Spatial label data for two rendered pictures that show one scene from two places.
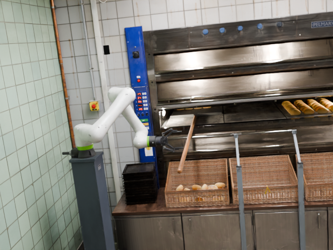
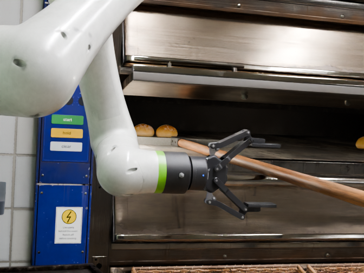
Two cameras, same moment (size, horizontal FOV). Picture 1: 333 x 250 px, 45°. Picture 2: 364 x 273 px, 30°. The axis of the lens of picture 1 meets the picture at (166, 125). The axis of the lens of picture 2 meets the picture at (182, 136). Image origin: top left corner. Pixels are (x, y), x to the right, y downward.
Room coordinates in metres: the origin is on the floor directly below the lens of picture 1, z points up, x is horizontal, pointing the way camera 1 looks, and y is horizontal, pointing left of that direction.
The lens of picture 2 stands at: (1.93, 0.74, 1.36)
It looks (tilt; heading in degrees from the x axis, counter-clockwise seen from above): 3 degrees down; 335
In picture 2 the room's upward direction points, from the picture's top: 3 degrees clockwise
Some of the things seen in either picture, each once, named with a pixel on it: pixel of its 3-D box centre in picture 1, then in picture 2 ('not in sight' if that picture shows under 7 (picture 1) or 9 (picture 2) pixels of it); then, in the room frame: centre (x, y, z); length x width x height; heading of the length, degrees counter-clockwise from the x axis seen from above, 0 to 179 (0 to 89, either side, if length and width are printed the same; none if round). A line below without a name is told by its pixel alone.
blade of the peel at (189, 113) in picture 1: (196, 112); (162, 137); (4.40, -0.35, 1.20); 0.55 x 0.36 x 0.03; 81
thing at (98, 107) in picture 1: (95, 105); not in sight; (3.86, 0.66, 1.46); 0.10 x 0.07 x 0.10; 82
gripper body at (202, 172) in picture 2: (162, 140); (206, 173); (3.26, 0.05, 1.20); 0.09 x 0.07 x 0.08; 81
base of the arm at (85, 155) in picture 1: (79, 152); not in sight; (3.03, 0.69, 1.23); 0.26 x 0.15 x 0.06; 79
